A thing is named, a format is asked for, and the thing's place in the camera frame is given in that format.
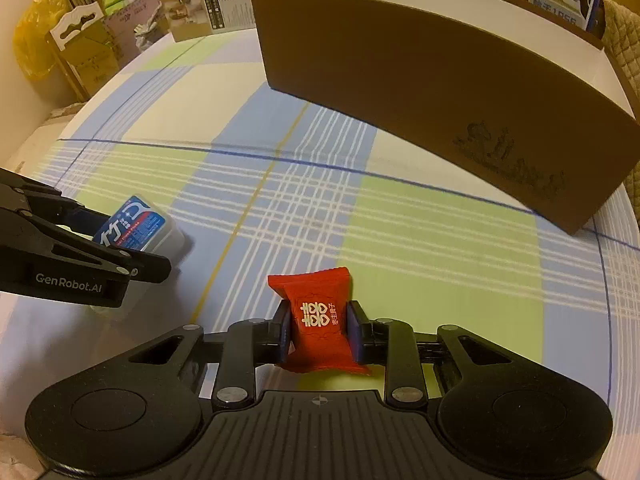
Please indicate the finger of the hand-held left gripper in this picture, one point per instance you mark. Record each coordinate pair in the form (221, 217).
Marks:
(85, 220)
(140, 267)

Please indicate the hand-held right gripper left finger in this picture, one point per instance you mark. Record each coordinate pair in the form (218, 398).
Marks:
(283, 332)

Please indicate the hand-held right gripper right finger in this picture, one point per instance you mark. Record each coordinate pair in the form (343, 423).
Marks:
(356, 332)

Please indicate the clear floss box blue label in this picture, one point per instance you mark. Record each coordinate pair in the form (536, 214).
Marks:
(140, 225)

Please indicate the red candy packet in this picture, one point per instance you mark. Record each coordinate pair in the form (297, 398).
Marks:
(315, 300)

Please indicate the brown cardboard box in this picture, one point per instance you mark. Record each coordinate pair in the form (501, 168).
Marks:
(400, 85)

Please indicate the checked tablecloth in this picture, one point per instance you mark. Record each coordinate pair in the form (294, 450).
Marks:
(425, 240)

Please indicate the cardboard box with hanger cards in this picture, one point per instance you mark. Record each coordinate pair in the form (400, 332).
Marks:
(85, 55)

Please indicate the yellow plastic bag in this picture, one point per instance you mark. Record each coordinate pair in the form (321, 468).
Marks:
(35, 35)

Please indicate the pink printed carton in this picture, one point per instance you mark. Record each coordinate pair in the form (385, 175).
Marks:
(135, 20)

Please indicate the white printed product box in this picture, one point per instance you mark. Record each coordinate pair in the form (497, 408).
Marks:
(220, 0)

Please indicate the beige quilted chair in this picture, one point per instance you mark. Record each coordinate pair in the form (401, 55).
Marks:
(622, 35)

